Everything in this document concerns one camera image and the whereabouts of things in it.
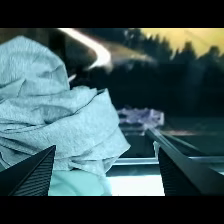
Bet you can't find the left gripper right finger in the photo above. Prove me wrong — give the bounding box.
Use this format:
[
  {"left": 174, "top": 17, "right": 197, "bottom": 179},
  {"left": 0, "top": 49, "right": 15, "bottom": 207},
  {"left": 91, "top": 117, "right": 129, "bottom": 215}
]
[{"left": 157, "top": 146, "right": 224, "bottom": 197}]

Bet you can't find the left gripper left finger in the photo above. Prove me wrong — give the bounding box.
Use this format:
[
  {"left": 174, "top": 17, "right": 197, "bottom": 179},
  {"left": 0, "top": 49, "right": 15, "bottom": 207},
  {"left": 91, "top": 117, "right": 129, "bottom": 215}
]
[{"left": 0, "top": 144, "right": 57, "bottom": 197}]

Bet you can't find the light grey T-shirt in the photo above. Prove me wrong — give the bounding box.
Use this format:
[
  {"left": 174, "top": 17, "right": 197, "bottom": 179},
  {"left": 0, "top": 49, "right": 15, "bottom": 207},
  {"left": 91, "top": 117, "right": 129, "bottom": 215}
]
[{"left": 0, "top": 35, "right": 131, "bottom": 178}]

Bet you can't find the pale green garment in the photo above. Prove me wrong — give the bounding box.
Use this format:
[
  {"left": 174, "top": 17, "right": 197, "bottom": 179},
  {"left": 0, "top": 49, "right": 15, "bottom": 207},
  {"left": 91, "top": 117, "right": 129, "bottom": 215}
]
[{"left": 48, "top": 168, "right": 113, "bottom": 197}]

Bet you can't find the silver frame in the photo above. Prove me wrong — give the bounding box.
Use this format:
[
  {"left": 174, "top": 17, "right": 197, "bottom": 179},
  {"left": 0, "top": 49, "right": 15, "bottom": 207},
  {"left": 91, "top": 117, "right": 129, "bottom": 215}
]
[{"left": 107, "top": 128, "right": 224, "bottom": 197}]

